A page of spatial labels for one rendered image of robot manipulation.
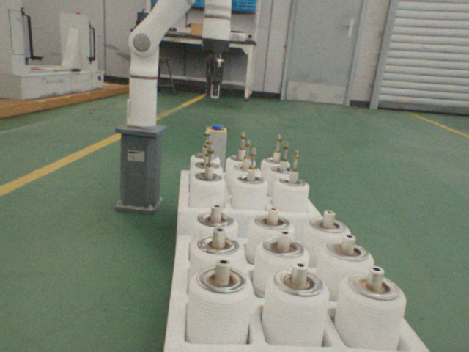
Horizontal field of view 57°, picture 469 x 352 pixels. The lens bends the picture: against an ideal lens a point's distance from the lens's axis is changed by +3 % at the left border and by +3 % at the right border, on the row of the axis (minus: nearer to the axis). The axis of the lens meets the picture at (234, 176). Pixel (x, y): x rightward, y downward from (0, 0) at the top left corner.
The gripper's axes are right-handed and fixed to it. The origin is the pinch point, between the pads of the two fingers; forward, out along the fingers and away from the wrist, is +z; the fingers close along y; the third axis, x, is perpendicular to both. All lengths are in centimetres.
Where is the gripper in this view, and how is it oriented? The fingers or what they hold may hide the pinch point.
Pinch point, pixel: (212, 92)
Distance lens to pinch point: 122.8
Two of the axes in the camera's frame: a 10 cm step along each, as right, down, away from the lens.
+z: -0.9, 9.6, 2.8
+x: 9.6, 0.1, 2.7
